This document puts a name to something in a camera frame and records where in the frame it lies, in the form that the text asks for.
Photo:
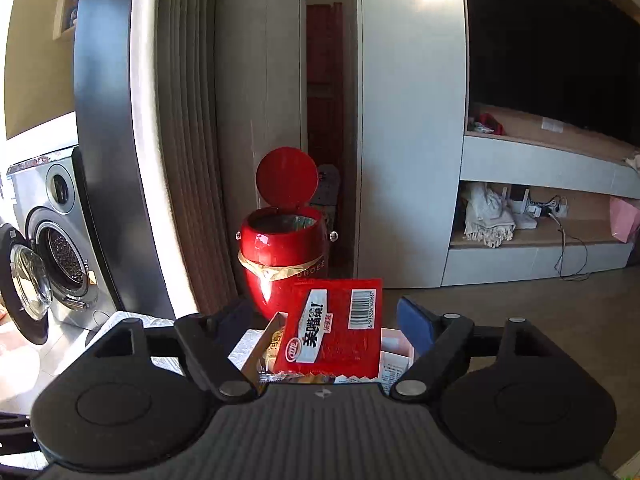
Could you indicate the small red snack packet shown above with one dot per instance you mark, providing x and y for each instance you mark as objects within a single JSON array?
[{"x": 330, "y": 340}]

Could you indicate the white shelf cabinet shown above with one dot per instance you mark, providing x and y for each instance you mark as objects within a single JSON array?
[{"x": 410, "y": 110}]

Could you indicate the grey washing machine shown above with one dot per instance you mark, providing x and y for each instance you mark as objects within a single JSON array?
[{"x": 55, "y": 240}]

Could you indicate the pale pleated curtain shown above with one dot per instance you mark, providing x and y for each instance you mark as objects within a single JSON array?
[{"x": 185, "y": 110}]

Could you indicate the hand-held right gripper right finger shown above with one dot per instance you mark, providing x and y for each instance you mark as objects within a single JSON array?
[{"x": 417, "y": 322}]

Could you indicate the dark dotted board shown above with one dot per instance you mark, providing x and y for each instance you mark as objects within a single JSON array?
[{"x": 330, "y": 185}]

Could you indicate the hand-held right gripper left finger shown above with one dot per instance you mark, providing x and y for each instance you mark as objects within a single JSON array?
[{"x": 235, "y": 322}]

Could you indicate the pink bag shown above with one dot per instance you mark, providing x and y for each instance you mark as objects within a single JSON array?
[{"x": 625, "y": 220}]

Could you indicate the white power strip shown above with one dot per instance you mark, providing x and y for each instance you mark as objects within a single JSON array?
[{"x": 550, "y": 208}]

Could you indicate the white cloth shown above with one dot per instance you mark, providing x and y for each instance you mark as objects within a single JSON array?
[{"x": 487, "y": 215}]

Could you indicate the red lidded trash can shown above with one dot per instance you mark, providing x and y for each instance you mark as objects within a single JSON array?
[{"x": 280, "y": 250}]

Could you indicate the dark door frame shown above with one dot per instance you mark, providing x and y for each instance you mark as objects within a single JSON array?
[{"x": 105, "y": 110}]

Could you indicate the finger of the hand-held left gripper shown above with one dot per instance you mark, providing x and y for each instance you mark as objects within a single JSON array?
[{"x": 17, "y": 445}]

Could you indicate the red items on shelf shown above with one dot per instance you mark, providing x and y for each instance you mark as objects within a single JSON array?
[{"x": 487, "y": 125}]

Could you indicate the yellow label bread packet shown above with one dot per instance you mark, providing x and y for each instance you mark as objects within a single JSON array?
[{"x": 272, "y": 340}]

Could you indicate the router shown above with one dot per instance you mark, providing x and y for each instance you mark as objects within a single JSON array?
[{"x": 520, "y": 210}]

